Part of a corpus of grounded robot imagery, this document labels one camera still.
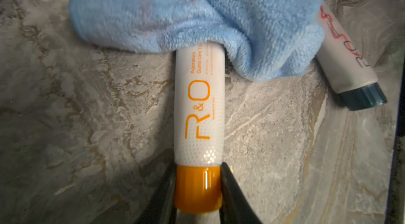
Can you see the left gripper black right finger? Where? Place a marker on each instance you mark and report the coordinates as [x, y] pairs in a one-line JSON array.
[[235, 208]]

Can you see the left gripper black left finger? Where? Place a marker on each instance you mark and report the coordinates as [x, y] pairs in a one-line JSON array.
[[161, 209]]

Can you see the white tube orange cap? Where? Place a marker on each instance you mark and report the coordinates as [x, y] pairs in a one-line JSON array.
[[199, 118]]

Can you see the white tube dark blue cap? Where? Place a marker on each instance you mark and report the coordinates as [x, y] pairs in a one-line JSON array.
[[347, 71]]

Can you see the blue microfiber cloth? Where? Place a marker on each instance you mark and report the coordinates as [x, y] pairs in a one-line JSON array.
[[264, 39]]

